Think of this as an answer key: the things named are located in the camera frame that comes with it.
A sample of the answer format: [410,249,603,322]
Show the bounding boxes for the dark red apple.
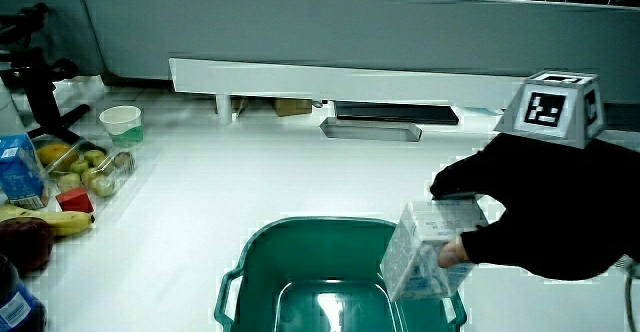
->
[0,216,55,275]

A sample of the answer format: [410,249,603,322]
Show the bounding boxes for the white shelf post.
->
[215,93,234,126]

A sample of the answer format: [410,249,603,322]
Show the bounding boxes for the grey cable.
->
[617,254,640,332]

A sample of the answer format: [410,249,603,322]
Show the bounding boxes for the red cube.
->
[55,187,95,214]

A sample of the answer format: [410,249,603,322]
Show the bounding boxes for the green plastic basket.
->
[213,216,468,332]

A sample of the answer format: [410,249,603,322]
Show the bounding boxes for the black flat panel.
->
[333,101,460,126]

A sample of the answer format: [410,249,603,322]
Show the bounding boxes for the small grey partition panel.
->
[0,0,106,77]

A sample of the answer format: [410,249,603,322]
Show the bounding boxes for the brown cardboard box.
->
[272,97,314,118]

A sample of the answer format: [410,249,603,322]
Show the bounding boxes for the yellow banana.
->
[0,203,96,238]

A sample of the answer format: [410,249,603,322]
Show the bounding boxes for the white blue milk carton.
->
[379,194,489,303]

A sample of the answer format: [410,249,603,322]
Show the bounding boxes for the orange mango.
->
[35,142,80,169]

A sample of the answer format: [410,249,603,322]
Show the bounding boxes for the black camera stand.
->
[0,2,92,146]

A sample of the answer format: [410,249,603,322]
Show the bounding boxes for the large grey partition panel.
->
[82,0,640,104]

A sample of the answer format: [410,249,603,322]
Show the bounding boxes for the clear plastic fruit tray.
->
[30,135,138,199]

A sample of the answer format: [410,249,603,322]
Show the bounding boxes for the blue drink carton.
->
[0,132,50,211]

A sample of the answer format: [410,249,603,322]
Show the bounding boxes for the grey metal bracket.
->
[319,116,424,143]

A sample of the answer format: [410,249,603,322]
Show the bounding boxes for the white shelf board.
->
[168,57,527,110]

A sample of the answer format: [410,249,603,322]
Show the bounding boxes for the person's right hand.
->
[429,70,640,282]

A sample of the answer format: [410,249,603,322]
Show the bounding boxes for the white green paper cup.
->
[98,104,145,148]

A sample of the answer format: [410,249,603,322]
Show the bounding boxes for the brown kiwi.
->
[112,151,137,174]

